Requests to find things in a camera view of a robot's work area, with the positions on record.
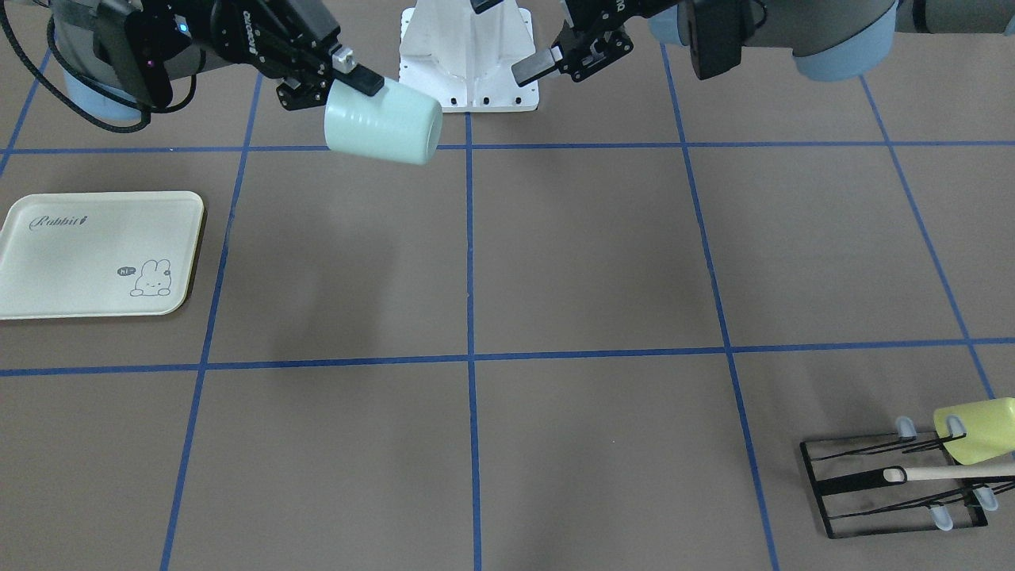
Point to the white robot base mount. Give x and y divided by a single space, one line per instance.
464 58

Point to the pale green cup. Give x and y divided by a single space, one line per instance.
397 123

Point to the cream rabbit tray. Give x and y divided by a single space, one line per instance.
108 254

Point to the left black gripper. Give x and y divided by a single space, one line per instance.
634 9

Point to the yellow cup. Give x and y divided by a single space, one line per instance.
976 432

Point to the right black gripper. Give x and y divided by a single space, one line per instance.
238 32

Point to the black wire cup rack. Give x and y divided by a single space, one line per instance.
851 497

